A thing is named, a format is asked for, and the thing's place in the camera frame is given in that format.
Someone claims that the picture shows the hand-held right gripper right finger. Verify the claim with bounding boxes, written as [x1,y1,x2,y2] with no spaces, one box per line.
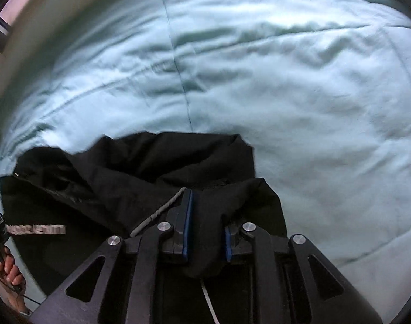
[224,222,383,324]

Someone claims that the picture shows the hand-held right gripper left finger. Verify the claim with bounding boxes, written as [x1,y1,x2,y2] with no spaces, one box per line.
[30,189,194,324]

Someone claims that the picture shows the black hooded jacket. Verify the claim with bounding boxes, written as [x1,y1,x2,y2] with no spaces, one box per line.
[0,131,289,298]

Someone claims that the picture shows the person's left forearm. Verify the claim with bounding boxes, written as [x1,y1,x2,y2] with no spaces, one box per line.
[3,288,32,317]

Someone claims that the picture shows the person's left hand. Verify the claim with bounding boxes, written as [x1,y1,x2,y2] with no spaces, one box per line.
[0,254,27,291]

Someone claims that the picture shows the light teal quilted blanket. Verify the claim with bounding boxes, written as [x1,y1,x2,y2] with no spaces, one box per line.
[0,0,411,324]

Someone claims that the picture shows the grey framed window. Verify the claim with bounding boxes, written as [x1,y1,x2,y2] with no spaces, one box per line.
[0,0,27,71]

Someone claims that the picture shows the thin black cable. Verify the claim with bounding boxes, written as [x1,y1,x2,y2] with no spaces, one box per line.
[10,285,42,306]

